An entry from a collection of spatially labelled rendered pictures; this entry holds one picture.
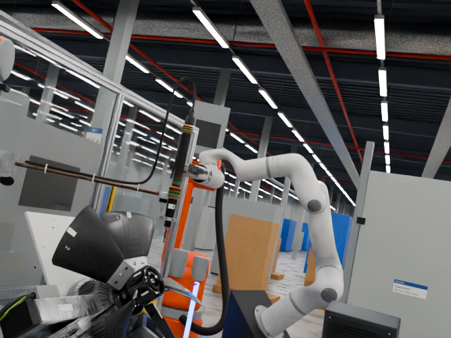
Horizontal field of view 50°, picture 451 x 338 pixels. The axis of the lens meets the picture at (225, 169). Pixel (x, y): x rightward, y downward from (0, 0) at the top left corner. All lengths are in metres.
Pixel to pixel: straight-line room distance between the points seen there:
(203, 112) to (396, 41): 5.29
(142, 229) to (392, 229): 1.92
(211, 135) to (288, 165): 3.79
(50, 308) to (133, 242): 0.44
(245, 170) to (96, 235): 0.67
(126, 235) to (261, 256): 7.92
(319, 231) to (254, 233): 7.72
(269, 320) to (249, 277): 7.53
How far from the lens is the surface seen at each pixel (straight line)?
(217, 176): 2.04
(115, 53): 8.86
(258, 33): 10.60
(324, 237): 2.04
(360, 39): 10.13
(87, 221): 1.64
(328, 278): 2.08
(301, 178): 1.95
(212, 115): 5.74
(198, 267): 5.58
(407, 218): 3.38
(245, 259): 9.80
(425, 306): 3.37
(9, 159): 1.85
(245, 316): 2.21
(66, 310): 1.62
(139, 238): 1.89
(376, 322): 1.89
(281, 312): 2.22
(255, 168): 1.97
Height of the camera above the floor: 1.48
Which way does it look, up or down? 6 degrees up
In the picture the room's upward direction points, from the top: 12 degrees clockwise
